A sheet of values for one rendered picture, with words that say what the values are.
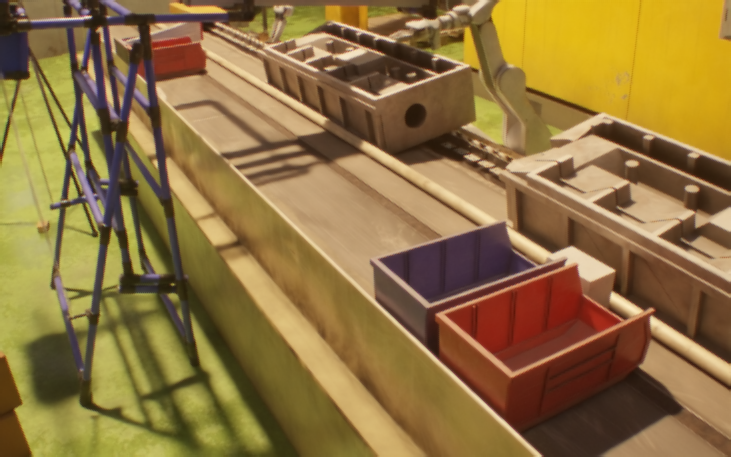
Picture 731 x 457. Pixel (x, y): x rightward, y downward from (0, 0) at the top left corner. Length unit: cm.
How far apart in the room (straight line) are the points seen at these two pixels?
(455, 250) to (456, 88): 94
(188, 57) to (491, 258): 220
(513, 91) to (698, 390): 235
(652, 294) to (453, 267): 40
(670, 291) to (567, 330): 21
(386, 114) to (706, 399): 127
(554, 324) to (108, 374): 171
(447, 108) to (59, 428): 164
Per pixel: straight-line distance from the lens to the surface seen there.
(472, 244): 138
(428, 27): 274
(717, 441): 121
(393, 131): 211
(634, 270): 142
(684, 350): 134
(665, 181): 165
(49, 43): 827
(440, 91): 217
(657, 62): 424
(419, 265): 132
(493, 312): 118
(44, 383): 262
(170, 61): 329
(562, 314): 132
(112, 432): 233
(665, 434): 118
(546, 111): 494
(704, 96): 407
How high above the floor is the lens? 152
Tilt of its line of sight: 27 degrees down
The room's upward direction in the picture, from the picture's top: 1 degrees counter-clockwise
